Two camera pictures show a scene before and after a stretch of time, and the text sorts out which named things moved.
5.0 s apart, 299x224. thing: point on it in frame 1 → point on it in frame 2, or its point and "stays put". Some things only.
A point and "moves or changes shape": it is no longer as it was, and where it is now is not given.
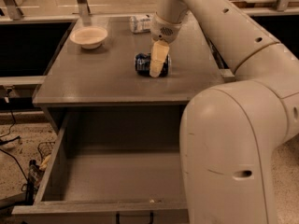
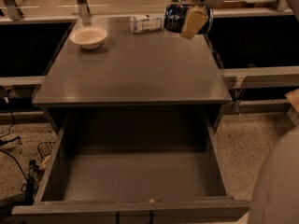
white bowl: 89,37 stays put
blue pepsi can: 142,64 moves or changes shape
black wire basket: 45,148 stays put
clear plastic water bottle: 140,23 stays put
